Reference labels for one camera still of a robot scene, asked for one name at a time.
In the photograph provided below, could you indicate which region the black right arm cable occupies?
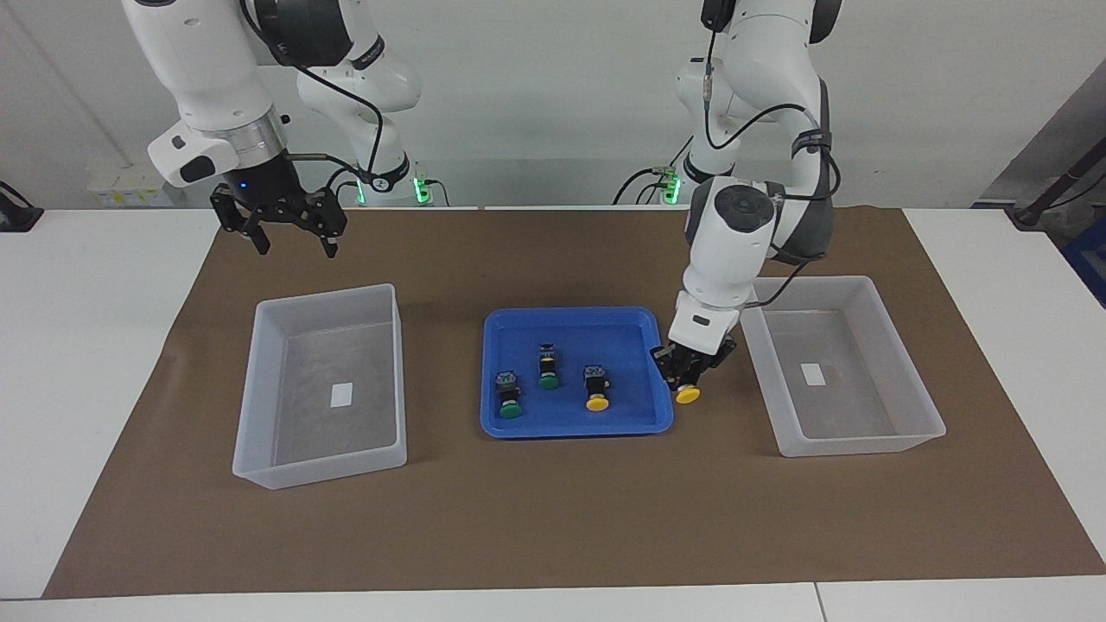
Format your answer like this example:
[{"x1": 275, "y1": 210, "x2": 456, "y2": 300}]
[{"x1": 242, "y1": 0, "x2": 385, "y2": 204}]

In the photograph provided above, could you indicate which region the brown table mat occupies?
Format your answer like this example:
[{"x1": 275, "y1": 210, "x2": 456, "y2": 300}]
[{"x1": 41, "y1": 206, "x2": 1106, "y2": 600}]

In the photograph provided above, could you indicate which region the translucent white plastic box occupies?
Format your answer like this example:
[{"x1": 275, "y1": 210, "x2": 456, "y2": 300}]
[
  {"x1": 739, "y1": 276, "x2": 947, "y2": 458},
  {"x1": 232, "y1": 283, "x2": 409, "y2": 492}
]

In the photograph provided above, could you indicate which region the black clamp device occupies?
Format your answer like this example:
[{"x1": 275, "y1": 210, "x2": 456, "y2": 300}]
[{"x1": 0, "y1": 181, "x2": 44, "y2": 232}]

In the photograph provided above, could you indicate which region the blue plastic tray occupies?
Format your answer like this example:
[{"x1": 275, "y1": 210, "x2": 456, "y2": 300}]
[{"x1": 480, "y1": 306, "x2": 675, "y2": 440}]

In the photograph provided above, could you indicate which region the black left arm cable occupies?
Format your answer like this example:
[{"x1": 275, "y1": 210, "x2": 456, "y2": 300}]
[{"x1": 700, "y1": 0, "x2": 843, "y2": 312}]

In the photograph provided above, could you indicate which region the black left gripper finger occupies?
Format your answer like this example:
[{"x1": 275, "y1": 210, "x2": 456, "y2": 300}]
[
  {"x1": 691, "y1": 352, "x2": 736, "y2": 390},
  {"x1": 652, "y1": 347, "x2": 684, "y2": 390}
]

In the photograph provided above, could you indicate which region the white wall socket box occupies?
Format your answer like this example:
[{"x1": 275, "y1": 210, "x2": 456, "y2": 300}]
[{"x1": 86, "y1": 164, "x2": 187, "y2": 208}]

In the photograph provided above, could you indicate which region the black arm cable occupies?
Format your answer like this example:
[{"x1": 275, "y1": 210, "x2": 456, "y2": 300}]
[
  {"x1": 242, "y1": 0, "x2": 385, "y2": 204},
  {"x1": 700, "y1": 0, "x2": 843, "y2": 312}
]

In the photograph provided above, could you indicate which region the black stand pole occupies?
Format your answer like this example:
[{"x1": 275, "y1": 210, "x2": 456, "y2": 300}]
[{"x1": 1007, "y1": 130, "x2": 1106, "y2": 230}]

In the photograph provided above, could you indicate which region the blue crate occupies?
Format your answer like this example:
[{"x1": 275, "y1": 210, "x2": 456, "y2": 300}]
[{"x1": 1061, "y1": 216, "x2": 1106, "y2": 309}]

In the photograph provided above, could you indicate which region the black base cable bundle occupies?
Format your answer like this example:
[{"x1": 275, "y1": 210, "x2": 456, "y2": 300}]
[{"x1": 612, "y1": 164, "x2": 692, "y2": 206}]

